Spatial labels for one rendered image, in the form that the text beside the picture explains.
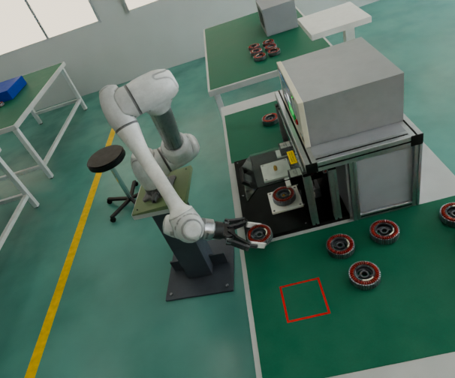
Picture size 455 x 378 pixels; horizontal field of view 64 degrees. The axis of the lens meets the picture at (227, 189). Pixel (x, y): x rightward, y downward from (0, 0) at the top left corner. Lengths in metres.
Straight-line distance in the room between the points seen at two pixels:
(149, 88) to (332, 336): 1.14
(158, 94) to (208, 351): 1.50
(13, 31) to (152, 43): 2.07
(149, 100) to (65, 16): 5.06
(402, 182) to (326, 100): 0.49
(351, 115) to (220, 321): 1.50
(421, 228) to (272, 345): 0.76
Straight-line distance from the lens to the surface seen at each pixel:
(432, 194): 1.82
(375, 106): 1.53
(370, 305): 1.45
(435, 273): 1.54
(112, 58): 6.55
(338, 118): 1.49
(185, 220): 1.32
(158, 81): 1.54
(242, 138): 2.39
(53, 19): 6.59
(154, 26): 6.30
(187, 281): 2.66
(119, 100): 1.54
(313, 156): 1.47
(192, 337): 2.43
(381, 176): 1.60
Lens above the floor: 1.99
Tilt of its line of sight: 38 degrees down
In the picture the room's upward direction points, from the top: 21 degrees counter-clockwise
